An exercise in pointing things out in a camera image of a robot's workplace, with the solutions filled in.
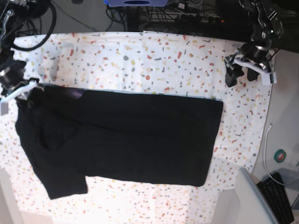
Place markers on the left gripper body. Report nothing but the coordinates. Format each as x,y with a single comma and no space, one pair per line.
256,57

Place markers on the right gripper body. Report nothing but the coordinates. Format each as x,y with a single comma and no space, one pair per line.
13,83

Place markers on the black t-shirt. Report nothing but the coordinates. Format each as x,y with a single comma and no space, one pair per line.
158,139

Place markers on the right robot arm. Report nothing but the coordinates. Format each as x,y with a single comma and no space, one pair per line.
14,14

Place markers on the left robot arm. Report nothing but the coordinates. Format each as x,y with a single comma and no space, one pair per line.
266,24

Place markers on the terrazzo pattern tablecloth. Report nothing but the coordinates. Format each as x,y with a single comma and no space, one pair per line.
145,62

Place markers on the blue device at top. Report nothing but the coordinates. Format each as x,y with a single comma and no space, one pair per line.
147,3

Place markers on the black keyboard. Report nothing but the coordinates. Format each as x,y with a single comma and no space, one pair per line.
277,199

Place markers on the grey laptop lid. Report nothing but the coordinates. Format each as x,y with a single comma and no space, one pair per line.
253,207

